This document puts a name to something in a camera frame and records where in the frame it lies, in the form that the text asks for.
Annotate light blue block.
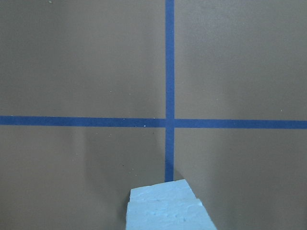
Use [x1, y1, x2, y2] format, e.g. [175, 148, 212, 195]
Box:
[126, 199, 216, 230]
[129, 179, 196, 203]

